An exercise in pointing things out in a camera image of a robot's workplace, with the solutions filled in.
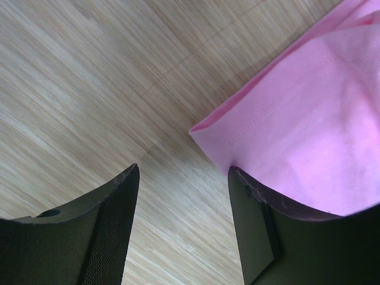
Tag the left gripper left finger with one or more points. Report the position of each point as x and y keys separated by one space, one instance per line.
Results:
x=84 y=241

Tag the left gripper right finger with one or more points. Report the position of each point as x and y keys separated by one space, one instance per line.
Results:
x=282 y=241

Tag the pink t-shirt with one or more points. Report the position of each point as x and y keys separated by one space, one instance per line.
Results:
x=307 y=125

